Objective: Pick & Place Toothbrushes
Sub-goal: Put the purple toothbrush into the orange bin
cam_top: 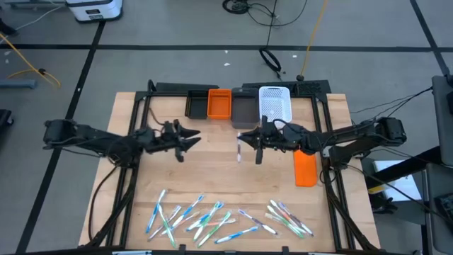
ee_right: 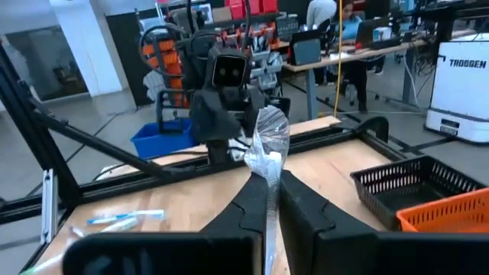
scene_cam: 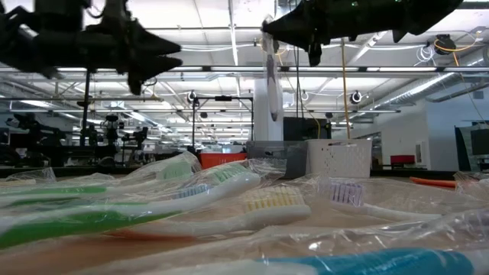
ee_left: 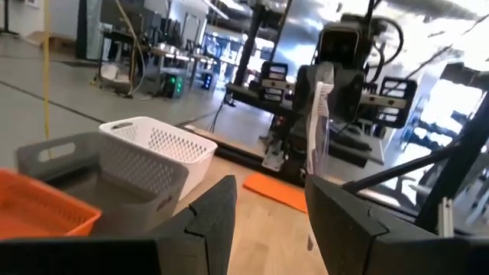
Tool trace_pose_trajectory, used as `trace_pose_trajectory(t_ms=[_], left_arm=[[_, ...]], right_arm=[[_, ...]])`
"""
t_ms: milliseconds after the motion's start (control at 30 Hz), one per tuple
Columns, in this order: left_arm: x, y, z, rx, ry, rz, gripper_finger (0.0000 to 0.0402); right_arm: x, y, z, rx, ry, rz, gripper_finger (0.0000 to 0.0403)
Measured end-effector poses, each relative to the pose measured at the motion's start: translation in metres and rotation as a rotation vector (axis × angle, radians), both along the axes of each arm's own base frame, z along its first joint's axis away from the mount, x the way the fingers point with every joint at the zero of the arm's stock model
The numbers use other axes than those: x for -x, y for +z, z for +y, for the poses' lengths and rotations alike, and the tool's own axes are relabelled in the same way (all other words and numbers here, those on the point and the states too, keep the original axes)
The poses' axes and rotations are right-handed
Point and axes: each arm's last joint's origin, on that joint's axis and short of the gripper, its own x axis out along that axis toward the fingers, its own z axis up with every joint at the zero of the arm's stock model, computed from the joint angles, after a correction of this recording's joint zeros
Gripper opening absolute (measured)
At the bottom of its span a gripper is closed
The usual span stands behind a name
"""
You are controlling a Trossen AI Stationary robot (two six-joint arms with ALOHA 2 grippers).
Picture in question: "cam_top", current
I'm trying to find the grey plastic bin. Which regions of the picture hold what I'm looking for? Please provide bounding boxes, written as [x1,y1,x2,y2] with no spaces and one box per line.
[231,86,260,130]

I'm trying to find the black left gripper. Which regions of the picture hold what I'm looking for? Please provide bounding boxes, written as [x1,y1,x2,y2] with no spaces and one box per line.
[144,119,202,163]

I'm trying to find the thin black cables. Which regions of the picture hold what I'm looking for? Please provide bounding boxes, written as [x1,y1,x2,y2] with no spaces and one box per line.
[350,86,435,120]

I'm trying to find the white floor cable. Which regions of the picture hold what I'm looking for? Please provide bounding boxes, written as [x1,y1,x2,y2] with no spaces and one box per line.
[6,0,67,36]

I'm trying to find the grey floor bar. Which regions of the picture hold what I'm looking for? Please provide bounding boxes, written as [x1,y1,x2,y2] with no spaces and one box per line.
[0,79,38,89]

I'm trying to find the grey furniture panel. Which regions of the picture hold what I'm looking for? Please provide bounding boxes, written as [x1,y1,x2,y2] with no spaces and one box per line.
[423,162,453,255]
[431,74,453,167]

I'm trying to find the flat orange plastic lid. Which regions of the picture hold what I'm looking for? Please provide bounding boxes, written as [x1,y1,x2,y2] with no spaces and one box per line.
[293,149,319,188]

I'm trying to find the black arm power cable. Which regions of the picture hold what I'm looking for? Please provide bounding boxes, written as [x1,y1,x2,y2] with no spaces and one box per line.
[87,164,120,245]

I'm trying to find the white paper sheet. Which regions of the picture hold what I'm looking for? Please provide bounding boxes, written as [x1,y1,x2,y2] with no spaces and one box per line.
[373,159,424,203]

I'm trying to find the black perforated mount plate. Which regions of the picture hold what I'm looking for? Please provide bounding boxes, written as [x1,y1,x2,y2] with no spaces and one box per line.
[242,79,332,96]

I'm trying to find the yellow floor cable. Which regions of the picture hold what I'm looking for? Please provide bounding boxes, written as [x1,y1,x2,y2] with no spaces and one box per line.
[0,32,62,89]

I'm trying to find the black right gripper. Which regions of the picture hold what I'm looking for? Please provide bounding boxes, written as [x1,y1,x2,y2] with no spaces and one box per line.
[238,115,306,165]

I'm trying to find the white perforated plastic basket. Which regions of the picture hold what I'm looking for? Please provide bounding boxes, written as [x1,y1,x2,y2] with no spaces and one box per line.
[258,86,293,129]

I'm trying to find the black diagonal beam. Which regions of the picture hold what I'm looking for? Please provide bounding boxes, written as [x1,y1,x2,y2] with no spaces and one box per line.
[364,145,443,191]

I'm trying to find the black plastic mount plate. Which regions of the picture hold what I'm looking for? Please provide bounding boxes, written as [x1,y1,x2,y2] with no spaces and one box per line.
[154,81,219,93]

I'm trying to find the black chair base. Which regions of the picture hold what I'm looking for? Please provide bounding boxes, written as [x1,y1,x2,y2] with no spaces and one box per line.
[0,108,15,152]

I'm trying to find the yellow hanging cable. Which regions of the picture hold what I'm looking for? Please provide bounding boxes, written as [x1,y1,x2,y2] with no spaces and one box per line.
[299,0,329,79]

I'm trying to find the black floor cable bundle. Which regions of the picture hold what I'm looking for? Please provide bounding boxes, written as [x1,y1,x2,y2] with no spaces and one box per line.
[222,0,309,28]

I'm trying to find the black hanging cable with coil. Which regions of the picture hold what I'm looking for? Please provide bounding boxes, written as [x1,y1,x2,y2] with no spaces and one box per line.
[258,0,283,81]

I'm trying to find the black aluminium table frame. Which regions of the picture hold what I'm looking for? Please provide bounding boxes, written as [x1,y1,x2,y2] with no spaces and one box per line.
[86,79,382,254]

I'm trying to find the white Trossen equipment box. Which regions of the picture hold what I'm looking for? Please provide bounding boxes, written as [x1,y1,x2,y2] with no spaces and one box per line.
[65,0,124,23]

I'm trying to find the orange plastic bin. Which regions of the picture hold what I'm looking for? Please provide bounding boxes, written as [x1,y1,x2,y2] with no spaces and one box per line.
[207,88,233,120]

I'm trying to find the black plastic bin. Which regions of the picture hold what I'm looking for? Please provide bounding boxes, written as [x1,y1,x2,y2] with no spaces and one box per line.
[184,89,210,120]

